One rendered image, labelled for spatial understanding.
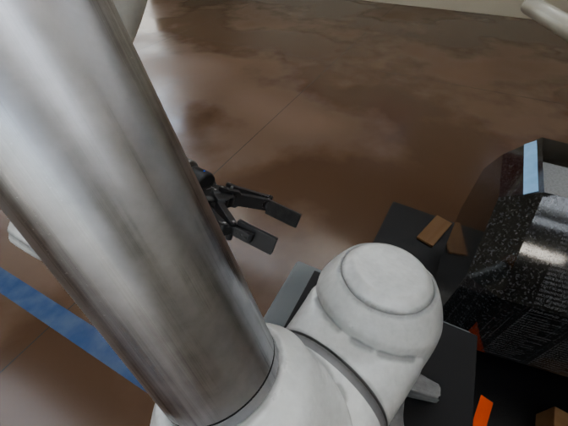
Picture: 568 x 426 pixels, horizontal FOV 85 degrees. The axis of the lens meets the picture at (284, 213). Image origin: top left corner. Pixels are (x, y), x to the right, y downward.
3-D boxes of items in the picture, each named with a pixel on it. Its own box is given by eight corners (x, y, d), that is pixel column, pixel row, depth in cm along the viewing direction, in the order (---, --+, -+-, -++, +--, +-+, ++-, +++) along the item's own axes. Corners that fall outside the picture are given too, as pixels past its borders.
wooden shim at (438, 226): (435, 216, 195) (436, 215, 194) (451, 225, 190) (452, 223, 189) (416, 237, 183) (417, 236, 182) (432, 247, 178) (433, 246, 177)
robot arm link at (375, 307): (428, 347, 50) (489, 260, 35) (372, 453, 40) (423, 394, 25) (343, 290, 58) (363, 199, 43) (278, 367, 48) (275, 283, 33)
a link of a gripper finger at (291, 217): (264, 213, 63) (265, 212, 64) (295, 228, 62) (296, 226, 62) (269, 199, 62) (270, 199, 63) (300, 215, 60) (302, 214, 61)
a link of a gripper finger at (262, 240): (240, 218, 50) (237, 220, 49) (278, 237, 49) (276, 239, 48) (234, 234, 51) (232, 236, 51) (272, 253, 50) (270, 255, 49)
